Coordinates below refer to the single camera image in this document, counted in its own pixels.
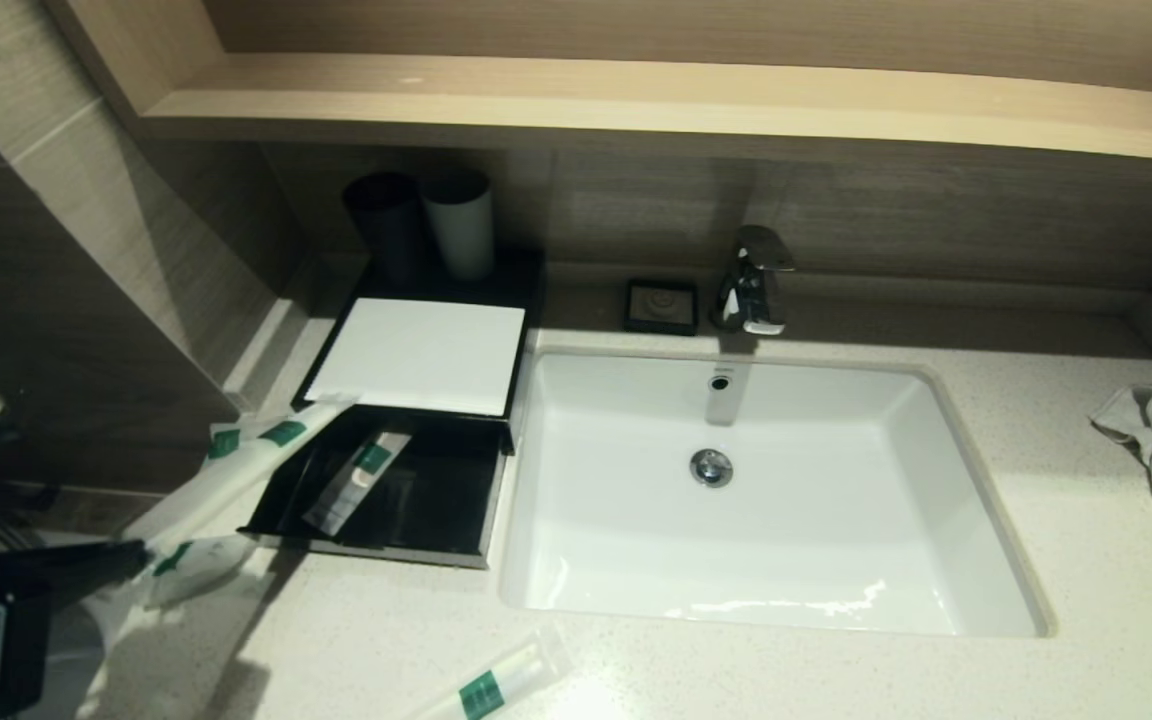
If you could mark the grey plastic cup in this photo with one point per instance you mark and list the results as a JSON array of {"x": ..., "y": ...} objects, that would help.
[{"x": 461, "y": 235}]

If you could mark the black plastic cup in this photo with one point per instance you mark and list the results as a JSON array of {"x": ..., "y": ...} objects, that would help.
[{"x": 391, "y": 230}]

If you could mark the chrome faucet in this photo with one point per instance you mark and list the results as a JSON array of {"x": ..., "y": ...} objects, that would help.
[{"x": 751, "y": 285}]

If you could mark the grey rounded fixture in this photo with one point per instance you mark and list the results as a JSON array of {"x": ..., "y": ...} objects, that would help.
[{"x": 71, "y": 680}]

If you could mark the black square soap dish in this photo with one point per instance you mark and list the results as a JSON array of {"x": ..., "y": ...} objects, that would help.
[{"x": 661, "y": 305}]

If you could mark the white ceramic sink basin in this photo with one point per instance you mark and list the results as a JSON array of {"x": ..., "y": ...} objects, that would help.
[{"x": 836, "y": 500}]

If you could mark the chrome drain stopper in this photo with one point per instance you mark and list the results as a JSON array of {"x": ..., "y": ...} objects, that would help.
[{"x": 711, "y": 468}]

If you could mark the long toothbrush packet green label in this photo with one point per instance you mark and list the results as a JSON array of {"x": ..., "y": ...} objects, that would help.
[{"x": 236, "y": 470}]

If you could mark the light wooden shelf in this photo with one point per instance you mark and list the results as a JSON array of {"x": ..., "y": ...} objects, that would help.
[{"x": 636, "y": 100}]

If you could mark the black cup tray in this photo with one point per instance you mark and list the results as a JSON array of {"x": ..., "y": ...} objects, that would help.
[{"x": 516, "y": 275}]

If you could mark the clear toothbrush packet green label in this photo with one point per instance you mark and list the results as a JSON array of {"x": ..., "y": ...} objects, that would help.
[{"x": 506, "y": 675}]

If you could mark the black box drawer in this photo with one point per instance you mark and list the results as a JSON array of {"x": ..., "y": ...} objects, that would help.
[{"x": 446, "y": 500}]

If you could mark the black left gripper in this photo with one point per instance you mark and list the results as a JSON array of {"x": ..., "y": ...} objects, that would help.
[{"x": 26, "y": 640}]

